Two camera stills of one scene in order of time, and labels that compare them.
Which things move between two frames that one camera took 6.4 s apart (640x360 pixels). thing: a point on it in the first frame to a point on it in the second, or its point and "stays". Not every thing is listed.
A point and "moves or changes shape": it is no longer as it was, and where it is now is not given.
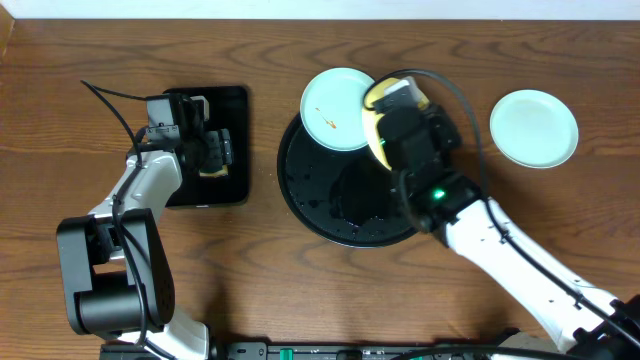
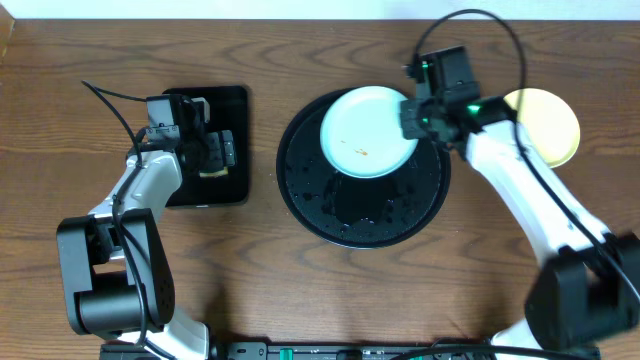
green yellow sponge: x=222 y=172 stays
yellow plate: x=372 y=118 to x=547 y=122
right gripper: x=440 y=125 to x=415 y=129
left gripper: x=220 y=148 stays
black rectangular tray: x=228 y=109 stays
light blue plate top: x=332 y=110 moves or changes shape
